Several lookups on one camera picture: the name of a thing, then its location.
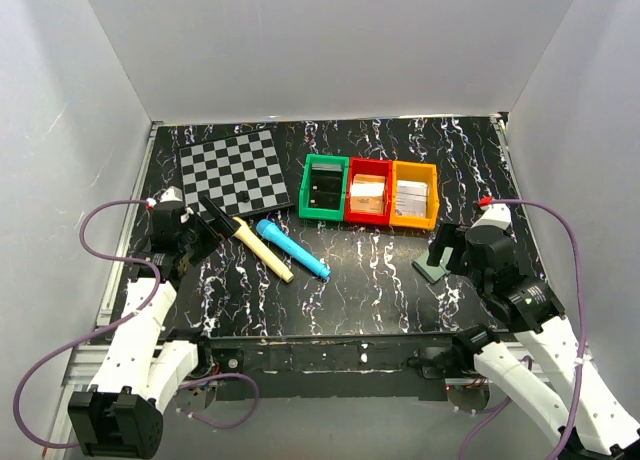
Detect black grey chessboard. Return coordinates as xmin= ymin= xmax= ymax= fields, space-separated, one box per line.
xmin=179 ymin=129 xmax=292 ymax=218

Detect purple cable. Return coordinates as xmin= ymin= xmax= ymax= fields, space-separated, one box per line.
xmin=458 ymin=198 xmax=587 ymax=460
xmin=13 ymin=198 xmax=261 ymax=450

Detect blue plastic marker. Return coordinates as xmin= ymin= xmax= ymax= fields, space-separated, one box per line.
xmin=256 ymin=219 xmax=331 ymax=280

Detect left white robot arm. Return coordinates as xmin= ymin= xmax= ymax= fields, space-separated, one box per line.
xmin=68 ymin=187 xmax=222 ymax=459

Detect grey-green card holder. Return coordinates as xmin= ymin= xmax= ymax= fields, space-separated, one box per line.
xmin=411 ymin=247 xmax=454 ymax=284

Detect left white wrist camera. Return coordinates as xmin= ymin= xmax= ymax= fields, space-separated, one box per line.
xmin=156 ymin=186 xmax=184 ymax=209

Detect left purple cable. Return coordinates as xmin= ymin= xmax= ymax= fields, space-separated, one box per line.
xmin=13 ymin=198 xmax=261 ymax=450

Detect orange plastic bin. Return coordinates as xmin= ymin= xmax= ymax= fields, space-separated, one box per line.
xmin=389 ymin=161 xmax=440 ymax=230

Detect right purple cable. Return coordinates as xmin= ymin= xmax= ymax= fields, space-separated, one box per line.
xmin=458 ymin=198 xmax=587 ymax=460

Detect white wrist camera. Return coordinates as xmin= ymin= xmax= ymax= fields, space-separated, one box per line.
xmin=472 ymin=197 xmax=512 ymax=230
xmin=156 ymin=186 xmax=184 ymax=209

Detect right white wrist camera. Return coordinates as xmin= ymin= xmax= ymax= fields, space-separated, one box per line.
xmin=472 ymin=197 xmax=512 ymax=230

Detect black front base bar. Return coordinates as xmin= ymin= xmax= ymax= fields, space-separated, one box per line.
xmin=169 ymin=330 xmax=489 ymax=401

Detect cream wooden handle tool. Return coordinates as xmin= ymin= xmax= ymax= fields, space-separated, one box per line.
xmin=221 ymin=214 xmax=294 ymax=283

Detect black cards in green bin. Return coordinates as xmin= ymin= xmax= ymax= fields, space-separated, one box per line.
xmin=309 ymin=163 xmax=343 ymax=210

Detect red plastic bin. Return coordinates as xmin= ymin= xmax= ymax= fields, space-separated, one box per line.
xmin=344 ymin=157 xmax=392 ymax=226

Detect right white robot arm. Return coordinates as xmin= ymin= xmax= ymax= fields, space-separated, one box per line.
xmin=428 ymin=224 xmax=639 ymax=459

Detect white cards in orange bin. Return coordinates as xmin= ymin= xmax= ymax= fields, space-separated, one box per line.
xmin=395 ymin=180 xmax=429 ymax=218

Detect brown cards in red bin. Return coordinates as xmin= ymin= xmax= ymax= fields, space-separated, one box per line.
xmin=350 ymin=174 xmax=386 ymax=214

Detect green plastic bin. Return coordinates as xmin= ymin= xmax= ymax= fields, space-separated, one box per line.
xmin=298 ymin=154 xmax=349 ymax=222

